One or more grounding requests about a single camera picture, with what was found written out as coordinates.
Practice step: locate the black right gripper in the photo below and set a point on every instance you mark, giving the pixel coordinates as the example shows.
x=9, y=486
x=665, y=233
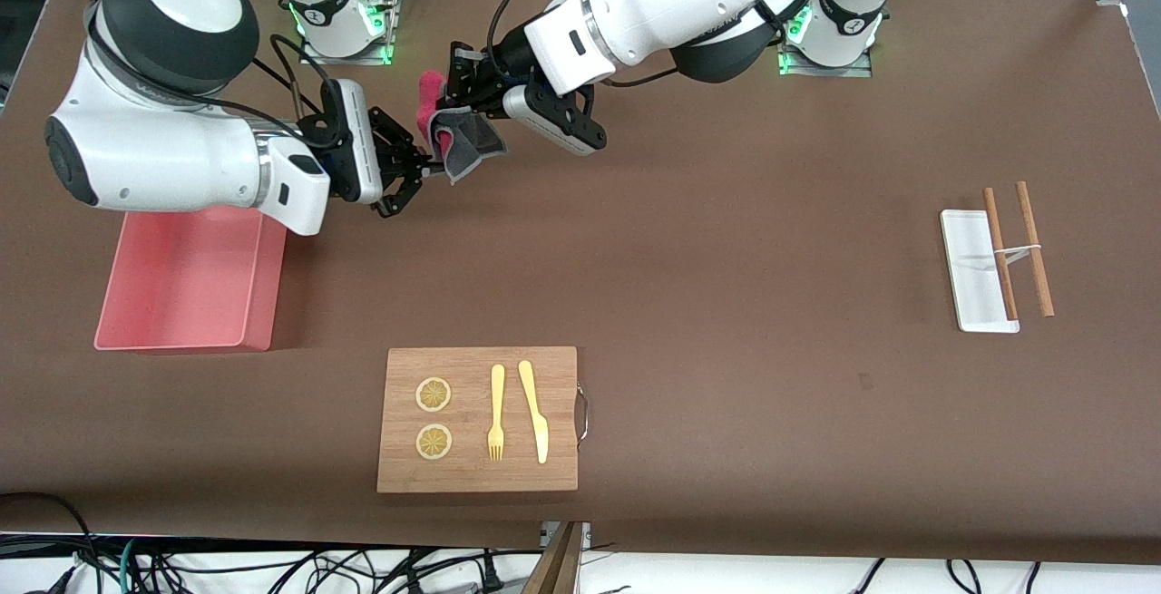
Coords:
x=317, y=129

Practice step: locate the yellow plastic knife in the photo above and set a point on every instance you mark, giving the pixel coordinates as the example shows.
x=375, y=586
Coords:
x=535, y=413

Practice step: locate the lemon slice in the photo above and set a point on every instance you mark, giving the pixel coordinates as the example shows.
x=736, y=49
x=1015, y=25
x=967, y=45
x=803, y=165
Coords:
x=434, y=394
x=434, y=443

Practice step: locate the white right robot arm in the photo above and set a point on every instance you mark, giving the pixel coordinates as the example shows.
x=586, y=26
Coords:
x=163, y=141

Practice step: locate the white rectangular rack base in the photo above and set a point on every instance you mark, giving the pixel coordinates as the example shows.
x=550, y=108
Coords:
x=972, y=277

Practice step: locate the wooden plank under table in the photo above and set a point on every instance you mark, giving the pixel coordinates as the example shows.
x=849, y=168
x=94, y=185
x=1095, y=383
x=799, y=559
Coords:
x=553, y=567

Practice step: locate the pink plastic bin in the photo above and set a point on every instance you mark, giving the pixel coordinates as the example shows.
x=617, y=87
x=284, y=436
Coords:
x=186, y=277

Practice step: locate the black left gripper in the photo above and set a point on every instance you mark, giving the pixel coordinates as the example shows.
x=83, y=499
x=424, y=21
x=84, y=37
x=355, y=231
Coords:
x=504, y=62

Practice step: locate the pink and grey microfibre cloth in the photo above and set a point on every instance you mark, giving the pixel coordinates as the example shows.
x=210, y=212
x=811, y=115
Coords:
x=463, y=145

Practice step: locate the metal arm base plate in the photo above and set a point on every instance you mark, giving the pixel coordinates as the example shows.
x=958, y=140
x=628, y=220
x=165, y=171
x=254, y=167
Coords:
x=825, y=71
x=385, y=32

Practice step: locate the wooden cutting board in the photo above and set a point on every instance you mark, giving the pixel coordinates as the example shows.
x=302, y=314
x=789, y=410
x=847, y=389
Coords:
x=472, y=476

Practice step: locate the yellow plastic fork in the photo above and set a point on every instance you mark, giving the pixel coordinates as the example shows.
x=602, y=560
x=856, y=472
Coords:
x=496, y=404

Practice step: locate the wooden rack rod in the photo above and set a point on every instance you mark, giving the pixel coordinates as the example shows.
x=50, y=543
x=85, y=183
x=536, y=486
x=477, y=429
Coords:
x=1034, y=249
x=1000, y=249

